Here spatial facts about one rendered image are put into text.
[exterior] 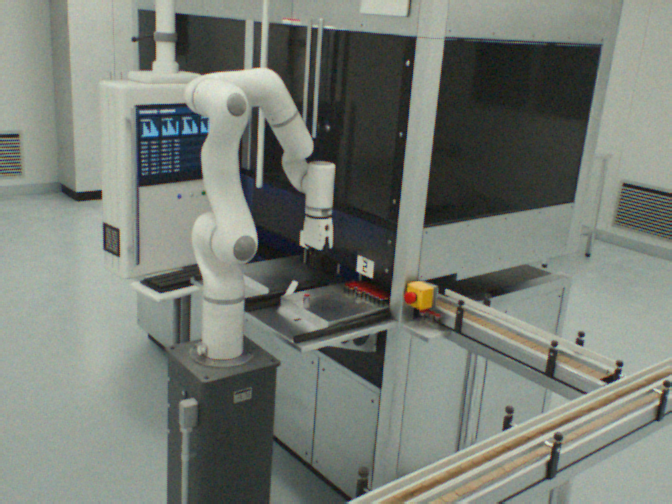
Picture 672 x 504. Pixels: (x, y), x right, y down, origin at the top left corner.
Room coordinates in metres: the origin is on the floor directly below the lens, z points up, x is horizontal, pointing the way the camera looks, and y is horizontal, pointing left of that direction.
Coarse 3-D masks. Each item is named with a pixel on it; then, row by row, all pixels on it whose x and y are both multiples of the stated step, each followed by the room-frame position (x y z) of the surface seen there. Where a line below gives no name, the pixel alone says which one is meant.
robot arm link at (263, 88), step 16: (192, 80) 2.02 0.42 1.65; (224, 80) 2.04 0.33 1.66; (240, 80) 2.02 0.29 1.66; (256, 80) 2.02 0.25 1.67; (272, 80) 2.04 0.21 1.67; (192, 96) 1.97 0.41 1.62; (256, 96) 2.02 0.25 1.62; (272, 96) 2.04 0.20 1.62; (288, 96) 2.08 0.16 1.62; (272, 112) 2.06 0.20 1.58; (288, 112) 2.07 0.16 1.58
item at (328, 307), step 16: (320, 288) 2.48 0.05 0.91; (336, 288) 2.53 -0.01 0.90; (288, 304) 2.34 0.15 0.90; (320, 304) 2.40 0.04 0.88; (336, 304) 2.42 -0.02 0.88; (352, 304) 2.43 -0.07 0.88; (368, 304) 2.44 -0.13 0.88; (320, 320) 2.21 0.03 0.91; (336, 320) 2.20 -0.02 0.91; (352, 320) 2.24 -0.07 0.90
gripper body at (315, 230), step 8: (312, 216) 2.18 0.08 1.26; (328, 216) 2.20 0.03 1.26; (304, 224) 2.23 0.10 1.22; (312, 224) 2.19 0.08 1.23; (320, 224) 2.17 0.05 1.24; (328, 224) 2.18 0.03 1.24; (304, 232) 2.22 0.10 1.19; (312, 232) 2.19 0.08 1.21; (320, 232) 2.16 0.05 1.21; (328, 232) 2.17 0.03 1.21; (304, 240) 2.22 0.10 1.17; (312, 240) 2.19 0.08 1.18; (320, 240) 2.16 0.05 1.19; (328, 240) 2.20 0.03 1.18; (320, 248) 2.16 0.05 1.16
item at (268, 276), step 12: (252, 264) 2.70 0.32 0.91; (264, 264) 2.73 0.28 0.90; (276, 264) 2.77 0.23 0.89; (288, 264) 2.81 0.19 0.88; (300, 264) 2.82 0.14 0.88; (252, 276) 2.64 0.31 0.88; (264, 276) 2.65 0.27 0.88; (276, 276) 2.66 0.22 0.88; (288, 276) 2.67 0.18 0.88; (300, 276) 2.68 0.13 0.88; (312, 276) 2.69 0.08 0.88; (324, 276) 2.70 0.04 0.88; (336, 276) 2.64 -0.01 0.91; (252, 288) 2.51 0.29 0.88; (264, 288) 2.46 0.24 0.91; (276, 288) 2.46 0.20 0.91
